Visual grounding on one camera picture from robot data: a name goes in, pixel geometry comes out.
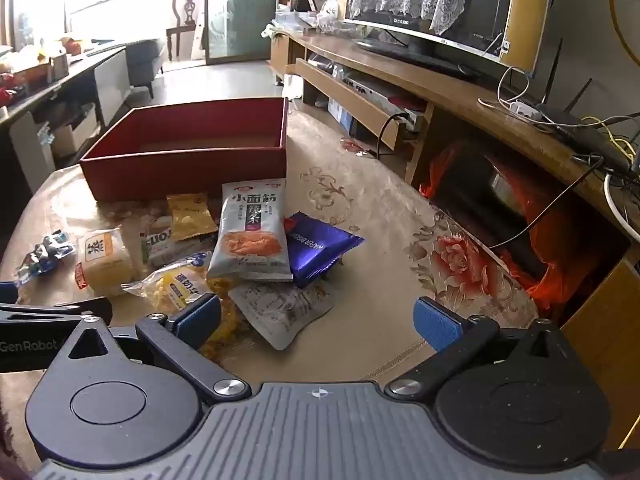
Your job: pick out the red cardboard box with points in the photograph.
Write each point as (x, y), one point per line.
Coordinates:
(185, 175)

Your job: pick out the white printed snack packet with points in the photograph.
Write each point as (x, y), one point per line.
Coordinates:
(285, 312)

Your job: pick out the grey spicy strips packet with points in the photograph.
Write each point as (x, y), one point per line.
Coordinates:
(250, 240)

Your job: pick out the blue box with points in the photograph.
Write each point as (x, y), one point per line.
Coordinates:
(342, 117)

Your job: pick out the dark table with white drawers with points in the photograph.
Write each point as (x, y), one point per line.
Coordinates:
(75, 75)

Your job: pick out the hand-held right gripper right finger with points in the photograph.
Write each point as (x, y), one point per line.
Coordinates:
(435, 327)

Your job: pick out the purple wafer biscuit packet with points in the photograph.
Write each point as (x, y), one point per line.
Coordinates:
(320, 250)

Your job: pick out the gold foil snack packet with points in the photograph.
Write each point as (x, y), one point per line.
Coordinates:
(190, 217)

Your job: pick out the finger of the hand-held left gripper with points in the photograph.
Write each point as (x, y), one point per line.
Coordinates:
(60, 311)
(7, 292)

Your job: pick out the steamed cake packet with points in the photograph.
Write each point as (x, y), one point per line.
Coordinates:
(105, 265)

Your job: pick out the dark wooden chair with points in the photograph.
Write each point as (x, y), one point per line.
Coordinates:
(187, 5)

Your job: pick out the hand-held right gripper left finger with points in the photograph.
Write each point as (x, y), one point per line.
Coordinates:
(197, 320)

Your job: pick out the frosted glass door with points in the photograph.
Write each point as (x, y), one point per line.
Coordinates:
(240, 10)

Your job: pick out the blue candy packet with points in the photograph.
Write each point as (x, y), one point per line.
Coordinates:
(45, 255)

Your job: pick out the green and white wafer packet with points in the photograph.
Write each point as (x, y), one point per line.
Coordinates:
(160, 247)

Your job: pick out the black router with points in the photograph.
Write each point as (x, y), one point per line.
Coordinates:
(575, 125)

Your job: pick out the clear yellow snack packet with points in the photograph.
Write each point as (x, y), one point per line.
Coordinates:
(170, 285)

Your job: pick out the wooden television cabinet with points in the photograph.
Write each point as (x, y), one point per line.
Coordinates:
(450, 90)

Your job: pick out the white power strip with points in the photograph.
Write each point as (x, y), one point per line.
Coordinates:
(525, 110)

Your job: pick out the red plastic bag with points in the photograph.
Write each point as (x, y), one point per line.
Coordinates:
(550, 285)

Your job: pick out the black television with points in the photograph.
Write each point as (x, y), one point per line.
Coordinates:
(492, 5)

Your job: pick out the grey sofa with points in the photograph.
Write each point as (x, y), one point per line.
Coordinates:
(145, 57)

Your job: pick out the clear plastic bag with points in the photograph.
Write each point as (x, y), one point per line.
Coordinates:
(330, 12)

